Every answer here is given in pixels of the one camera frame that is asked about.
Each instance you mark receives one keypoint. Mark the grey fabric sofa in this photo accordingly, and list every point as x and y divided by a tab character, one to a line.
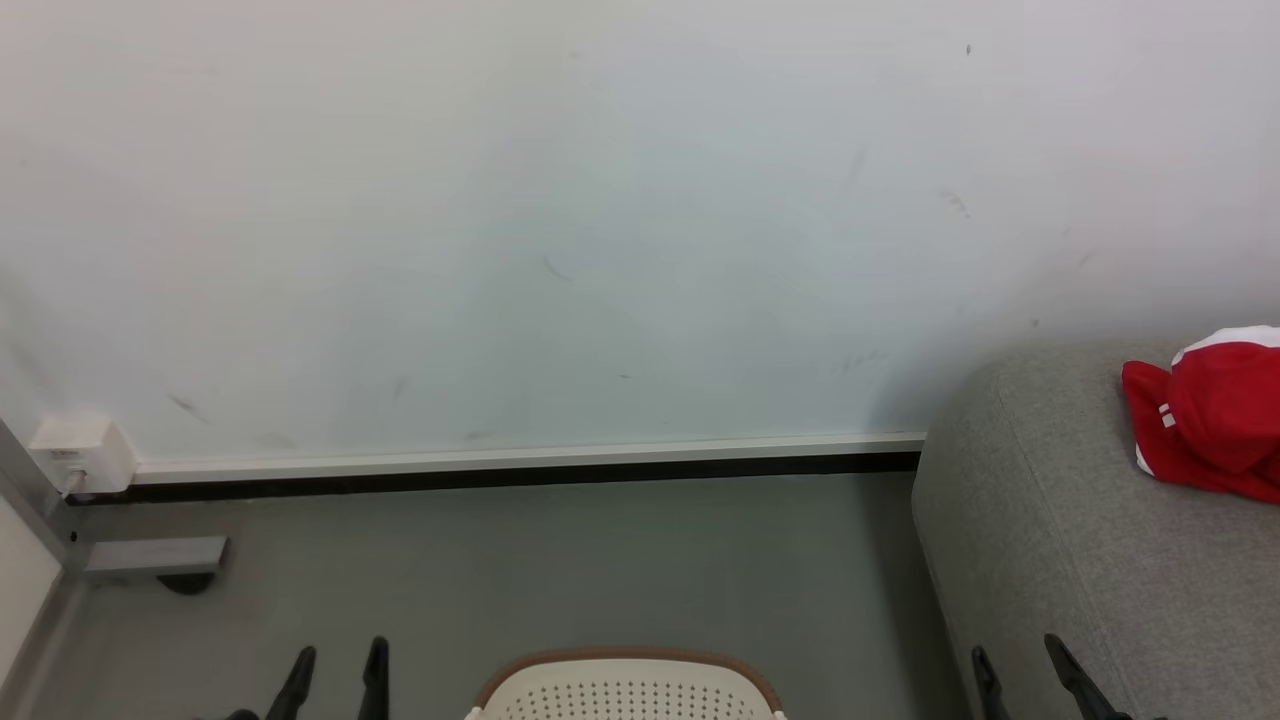
1060	560

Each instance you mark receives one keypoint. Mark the cream perforated laundry basket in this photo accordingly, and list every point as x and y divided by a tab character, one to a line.
628	690

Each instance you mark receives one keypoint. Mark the white furniture side panel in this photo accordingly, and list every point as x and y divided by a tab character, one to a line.
22	580

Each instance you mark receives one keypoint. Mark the grey metal frame post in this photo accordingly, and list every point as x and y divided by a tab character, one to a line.
30	490

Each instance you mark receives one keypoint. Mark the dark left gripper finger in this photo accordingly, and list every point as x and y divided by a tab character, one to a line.
293	688
374	685

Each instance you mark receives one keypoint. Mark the black round caster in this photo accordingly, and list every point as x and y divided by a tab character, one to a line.
186	583

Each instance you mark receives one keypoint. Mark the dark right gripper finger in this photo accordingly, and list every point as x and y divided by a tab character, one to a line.
1085	690
988	690

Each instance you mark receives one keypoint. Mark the white wall socket box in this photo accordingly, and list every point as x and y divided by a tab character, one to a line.
82	450

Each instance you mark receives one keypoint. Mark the white and black baseboard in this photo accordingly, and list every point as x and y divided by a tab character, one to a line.
530	463

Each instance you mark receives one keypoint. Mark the grey metal foot bracket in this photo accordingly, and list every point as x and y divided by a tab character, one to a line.
155	555

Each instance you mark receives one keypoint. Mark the red and white garment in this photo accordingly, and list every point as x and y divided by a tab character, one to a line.
1215	420

